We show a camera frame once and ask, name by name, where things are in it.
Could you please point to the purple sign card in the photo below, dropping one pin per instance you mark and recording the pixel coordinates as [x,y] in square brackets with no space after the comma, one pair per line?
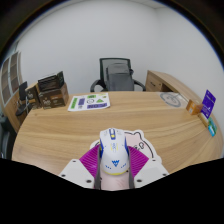
[208,104]

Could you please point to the small teal box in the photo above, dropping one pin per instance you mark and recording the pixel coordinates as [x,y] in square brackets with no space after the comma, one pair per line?
[212,127]

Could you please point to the white sheet with coloured shapes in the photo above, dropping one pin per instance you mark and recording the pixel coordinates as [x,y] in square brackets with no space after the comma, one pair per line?
[88,102]

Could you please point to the white sheet with round print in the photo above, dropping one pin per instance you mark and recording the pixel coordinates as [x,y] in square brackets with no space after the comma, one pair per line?
[171,99]

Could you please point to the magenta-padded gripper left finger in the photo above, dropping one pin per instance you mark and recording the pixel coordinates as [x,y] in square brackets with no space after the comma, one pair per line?
[76,171]

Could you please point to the wooden shelf unit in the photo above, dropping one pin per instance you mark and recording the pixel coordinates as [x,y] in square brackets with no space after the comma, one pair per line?
[10,83]

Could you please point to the black cardboard box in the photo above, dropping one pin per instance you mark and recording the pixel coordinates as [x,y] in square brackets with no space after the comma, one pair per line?
[50,81]

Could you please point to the grey bag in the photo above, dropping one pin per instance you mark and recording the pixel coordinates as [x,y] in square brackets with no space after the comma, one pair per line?
[120,78]

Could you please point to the wooden side desk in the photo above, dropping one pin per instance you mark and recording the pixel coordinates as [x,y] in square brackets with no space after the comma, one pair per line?
[160,81]

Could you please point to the small orange box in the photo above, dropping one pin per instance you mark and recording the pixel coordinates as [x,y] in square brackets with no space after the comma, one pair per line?
[193,107]

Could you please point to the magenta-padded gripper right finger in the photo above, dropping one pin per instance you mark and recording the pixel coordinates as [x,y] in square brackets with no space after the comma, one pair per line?
[151,170]

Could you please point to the black mesh office chair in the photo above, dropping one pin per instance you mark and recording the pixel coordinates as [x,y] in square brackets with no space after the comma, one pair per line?
[104,68]

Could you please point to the black visitor chair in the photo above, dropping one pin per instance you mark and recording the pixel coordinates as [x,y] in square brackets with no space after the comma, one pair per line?
[22,91]

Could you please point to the wide brown cardboard box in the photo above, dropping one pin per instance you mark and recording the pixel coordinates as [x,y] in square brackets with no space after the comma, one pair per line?
[55,98]

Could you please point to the white blue yellow computer mouse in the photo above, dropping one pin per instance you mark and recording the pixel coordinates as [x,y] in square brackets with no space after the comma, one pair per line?
[114,151]

